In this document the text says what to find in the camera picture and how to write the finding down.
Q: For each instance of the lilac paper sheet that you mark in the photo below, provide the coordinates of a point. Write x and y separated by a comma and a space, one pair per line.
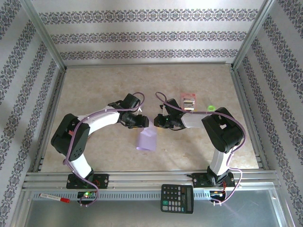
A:
146, 142

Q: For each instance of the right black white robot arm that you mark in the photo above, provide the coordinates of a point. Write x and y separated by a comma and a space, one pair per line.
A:
225, 132

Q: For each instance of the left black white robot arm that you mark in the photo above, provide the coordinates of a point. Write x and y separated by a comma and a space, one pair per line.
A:
71, 142

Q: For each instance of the pink battery blister pack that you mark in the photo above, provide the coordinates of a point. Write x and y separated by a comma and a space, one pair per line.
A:
188, 99

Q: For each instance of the black desk calculator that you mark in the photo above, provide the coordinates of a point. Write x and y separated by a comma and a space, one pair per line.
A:
177, 198

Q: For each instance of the grey metal shelf panel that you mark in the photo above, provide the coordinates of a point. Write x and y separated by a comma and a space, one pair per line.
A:
118, 215

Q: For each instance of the white marker with red cap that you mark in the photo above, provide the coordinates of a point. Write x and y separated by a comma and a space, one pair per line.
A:
54, 197

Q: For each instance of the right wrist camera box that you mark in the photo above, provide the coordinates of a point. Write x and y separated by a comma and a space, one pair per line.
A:
163, 108

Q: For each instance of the aluminium back rail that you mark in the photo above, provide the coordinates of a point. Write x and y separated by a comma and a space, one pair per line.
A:
146, 64

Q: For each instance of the aluminium mounting rail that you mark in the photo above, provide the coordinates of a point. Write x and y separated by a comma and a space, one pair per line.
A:
146, 179

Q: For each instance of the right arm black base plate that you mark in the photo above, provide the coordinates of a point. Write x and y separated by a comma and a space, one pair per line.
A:
200, 180

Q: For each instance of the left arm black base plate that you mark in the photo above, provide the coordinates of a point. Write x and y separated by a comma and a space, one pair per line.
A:
104, 180

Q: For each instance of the aluminium side rail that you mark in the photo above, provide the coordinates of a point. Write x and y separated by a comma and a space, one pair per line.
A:
242, 94
53, 104

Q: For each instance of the aluminium frame post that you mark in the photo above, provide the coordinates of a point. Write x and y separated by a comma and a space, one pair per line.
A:
43, 33
253, 33

